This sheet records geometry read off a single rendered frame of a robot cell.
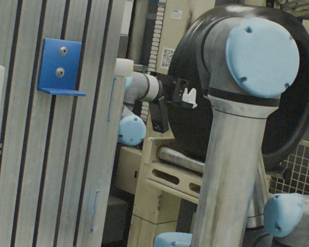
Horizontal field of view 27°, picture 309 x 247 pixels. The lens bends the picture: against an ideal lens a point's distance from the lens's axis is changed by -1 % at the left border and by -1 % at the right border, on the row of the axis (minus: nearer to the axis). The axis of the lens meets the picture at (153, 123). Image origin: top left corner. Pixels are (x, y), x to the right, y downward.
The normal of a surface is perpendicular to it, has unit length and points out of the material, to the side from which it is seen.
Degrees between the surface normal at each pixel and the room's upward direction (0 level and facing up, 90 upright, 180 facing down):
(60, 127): 90
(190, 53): 71
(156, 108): 115
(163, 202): 90
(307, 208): 52
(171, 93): 83
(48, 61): 90
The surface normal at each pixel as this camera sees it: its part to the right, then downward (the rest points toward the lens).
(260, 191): 0.59, 0.08
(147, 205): -0.69, 0.00
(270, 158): 0.67, 0.40
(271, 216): -0.95, -0.11
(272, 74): 0.29, 0.06
